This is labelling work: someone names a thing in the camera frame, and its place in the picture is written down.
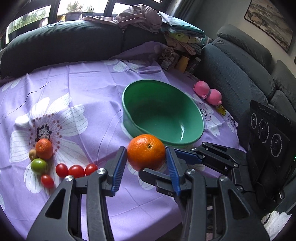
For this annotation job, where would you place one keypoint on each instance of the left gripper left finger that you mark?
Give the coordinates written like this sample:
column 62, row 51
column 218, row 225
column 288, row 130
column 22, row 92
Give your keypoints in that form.
column 60, row 218

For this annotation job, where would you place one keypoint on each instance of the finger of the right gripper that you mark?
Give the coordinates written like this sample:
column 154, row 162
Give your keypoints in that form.
column 169, row 185
column 189, row 157

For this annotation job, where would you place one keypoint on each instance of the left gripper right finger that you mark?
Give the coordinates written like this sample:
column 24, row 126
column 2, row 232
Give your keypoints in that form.
column 210, row 200

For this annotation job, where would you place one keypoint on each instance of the large orange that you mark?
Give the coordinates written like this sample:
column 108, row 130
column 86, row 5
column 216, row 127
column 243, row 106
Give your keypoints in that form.
column 146, row 151

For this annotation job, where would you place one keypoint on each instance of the cherry tomato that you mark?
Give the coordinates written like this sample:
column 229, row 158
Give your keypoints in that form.
column 62, row 170
column 90, row 168
column 76, row 171
column 47, row 181

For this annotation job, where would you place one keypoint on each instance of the green round fruit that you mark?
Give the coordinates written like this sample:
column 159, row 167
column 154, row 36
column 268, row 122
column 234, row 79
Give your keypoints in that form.
column 39, row 166

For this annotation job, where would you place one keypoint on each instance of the green plastic bowl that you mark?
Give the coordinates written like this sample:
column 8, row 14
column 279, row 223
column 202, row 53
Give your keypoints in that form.
column 160, row 109

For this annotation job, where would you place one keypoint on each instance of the pink pig toy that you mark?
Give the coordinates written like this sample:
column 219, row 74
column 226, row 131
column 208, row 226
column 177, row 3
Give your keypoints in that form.
column 212, row 96

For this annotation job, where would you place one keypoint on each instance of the small tan kumquat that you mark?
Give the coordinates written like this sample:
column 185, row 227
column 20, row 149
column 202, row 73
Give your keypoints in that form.
column 32, row 154

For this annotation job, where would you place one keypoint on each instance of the small orange tangerine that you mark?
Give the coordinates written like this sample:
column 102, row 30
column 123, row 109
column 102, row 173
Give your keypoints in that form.
column 44, row 149

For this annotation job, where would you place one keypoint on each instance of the grey sofa right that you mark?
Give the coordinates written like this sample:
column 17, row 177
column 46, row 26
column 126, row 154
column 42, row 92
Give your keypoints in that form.
column 240, row 68

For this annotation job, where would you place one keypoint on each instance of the purple floral tablecloth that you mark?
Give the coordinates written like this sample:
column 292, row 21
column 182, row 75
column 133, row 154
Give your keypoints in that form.
column 78, row 106

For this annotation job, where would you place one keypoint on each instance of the pile of clothes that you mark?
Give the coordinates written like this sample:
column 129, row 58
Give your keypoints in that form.
column 139, row 24

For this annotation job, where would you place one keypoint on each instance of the framed landscape painting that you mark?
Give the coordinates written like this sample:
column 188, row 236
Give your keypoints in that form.
column 264, row 15

